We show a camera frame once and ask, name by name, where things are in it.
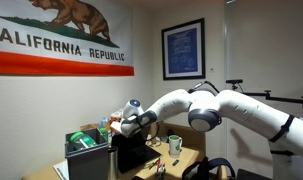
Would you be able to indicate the dark grey laptop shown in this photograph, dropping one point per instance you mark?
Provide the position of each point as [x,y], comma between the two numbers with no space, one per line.
[133,152]

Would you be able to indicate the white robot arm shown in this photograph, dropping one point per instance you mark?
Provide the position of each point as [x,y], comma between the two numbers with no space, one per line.
[206,110]

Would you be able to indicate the wooden paper towel holder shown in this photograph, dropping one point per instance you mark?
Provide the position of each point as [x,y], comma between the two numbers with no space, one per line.
[152,140]

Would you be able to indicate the paper towel pack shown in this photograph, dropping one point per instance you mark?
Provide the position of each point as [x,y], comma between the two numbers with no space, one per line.
[116,116]

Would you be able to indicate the framed blue print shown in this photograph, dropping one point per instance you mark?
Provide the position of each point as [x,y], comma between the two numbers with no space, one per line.
[183,51]

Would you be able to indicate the white green mug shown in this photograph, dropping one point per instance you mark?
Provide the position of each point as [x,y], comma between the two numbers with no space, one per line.
[175,143]

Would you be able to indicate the blue spray bottle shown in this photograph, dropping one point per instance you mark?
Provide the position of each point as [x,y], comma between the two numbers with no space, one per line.
[105,128]

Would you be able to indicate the tan armchair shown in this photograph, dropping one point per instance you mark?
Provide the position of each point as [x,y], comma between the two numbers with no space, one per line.
[191,139]

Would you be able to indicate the stainless steel tumbler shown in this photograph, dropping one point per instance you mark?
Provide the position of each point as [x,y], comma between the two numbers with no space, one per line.
[113,163]

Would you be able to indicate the small black usb stick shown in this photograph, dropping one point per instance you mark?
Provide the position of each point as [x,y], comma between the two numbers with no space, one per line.
[175,162]

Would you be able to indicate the green lid container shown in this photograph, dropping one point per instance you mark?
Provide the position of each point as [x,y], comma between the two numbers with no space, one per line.
[81,141]

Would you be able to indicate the black backpack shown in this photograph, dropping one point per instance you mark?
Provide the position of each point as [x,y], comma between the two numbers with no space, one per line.
[200,170]

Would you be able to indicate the dark grey plastic bin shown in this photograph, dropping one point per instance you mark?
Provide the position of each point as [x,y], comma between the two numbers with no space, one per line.
[90,163]

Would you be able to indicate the California Republic flag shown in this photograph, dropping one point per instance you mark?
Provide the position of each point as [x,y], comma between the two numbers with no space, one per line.
[65,37]

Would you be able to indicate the white paper sheets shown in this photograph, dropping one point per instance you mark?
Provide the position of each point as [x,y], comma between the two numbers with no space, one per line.
[62,170]

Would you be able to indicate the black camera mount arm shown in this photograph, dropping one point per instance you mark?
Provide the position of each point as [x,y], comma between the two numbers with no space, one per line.
[236,83]

